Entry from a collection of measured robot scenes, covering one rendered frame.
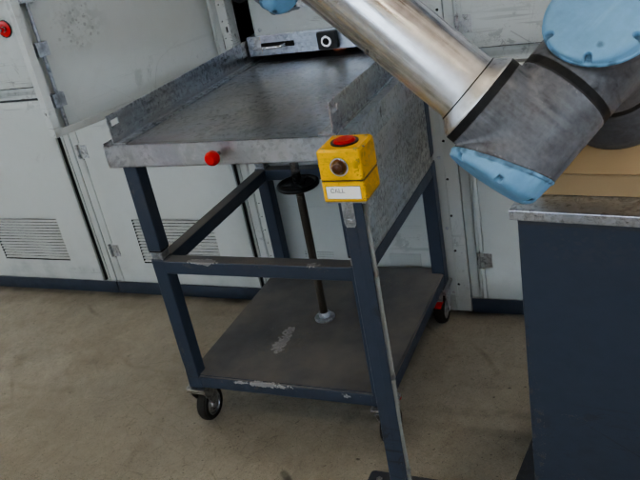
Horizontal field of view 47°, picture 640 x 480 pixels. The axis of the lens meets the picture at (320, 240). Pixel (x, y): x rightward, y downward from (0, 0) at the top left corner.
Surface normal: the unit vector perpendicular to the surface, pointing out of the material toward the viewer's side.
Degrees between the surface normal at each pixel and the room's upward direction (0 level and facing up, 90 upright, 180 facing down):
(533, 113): 59
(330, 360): 0
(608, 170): 47
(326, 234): 90
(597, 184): 90
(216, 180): 90
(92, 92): 90
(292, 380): 0
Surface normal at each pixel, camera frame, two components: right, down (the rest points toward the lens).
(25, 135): -0.36, 0.46
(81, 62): 0.75, 0.16
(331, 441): -0.18, -0.89
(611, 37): -0.39, -0.33
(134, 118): 0.91, 0.01
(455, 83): -0.23, 0.27
